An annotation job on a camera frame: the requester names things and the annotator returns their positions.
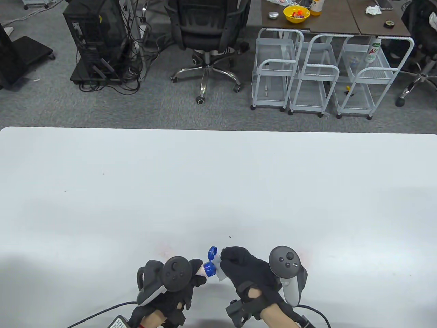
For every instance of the yellow bowl with small toys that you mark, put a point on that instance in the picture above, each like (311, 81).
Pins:
(296, 14)

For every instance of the person's right forearm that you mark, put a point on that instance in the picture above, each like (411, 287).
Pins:
(276, 316)

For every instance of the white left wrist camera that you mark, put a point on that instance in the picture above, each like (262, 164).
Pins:
(118, 323)

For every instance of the dark grey left wrist controller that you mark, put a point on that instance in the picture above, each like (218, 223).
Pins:
(174, 273)

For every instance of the small bottle with blue cap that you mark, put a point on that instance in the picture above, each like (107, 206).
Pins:
(210, 268)

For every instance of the dark grey wrist controller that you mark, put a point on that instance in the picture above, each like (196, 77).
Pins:
(174, 273)
(286, 270)

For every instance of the person's left fingers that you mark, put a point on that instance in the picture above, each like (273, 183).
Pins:
(199, 273)

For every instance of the person's right hand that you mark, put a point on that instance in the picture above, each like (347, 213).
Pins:
(249, 270)

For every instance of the black office chair with jacket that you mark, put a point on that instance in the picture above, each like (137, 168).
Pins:
(421, 27)

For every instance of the silver round object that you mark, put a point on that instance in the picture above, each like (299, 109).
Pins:
(273, 15)

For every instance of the grey laptop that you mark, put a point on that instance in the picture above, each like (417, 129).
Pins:
(385, 4)

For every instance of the orange juice bottle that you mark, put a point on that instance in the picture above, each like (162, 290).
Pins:
(316, 7)

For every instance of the black wheeled monitor stand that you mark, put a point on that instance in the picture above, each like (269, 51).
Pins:
(17, 58)

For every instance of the black tape roll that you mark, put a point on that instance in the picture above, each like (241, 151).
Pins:
(389, 24)

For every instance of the dark grey right wrist controller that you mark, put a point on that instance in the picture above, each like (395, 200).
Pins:
(286, 270)

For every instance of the white crumpled tissue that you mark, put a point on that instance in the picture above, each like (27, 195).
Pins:
(374, 10)

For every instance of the black computer tower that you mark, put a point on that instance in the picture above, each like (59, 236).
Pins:
(95, 34)

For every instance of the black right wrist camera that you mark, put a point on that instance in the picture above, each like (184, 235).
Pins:
(239, 312)

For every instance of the brown wooden desk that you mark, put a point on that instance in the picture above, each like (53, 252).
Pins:
(375, 25)
(327, 24)

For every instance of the white green spray bottle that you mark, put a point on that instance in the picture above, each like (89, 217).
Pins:
(372, 51)

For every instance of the black wheeled computer platform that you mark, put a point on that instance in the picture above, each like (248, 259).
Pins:
(95, 79)

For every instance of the person's left forearm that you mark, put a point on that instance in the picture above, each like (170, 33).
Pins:
(152, 320)

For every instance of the person's left hand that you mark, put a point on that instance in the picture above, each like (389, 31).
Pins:
(182, 300)

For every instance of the person's right fingers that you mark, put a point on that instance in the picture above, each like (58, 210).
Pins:
(237, 259)

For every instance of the black mesh office chair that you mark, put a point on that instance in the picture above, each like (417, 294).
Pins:
(205, 30)

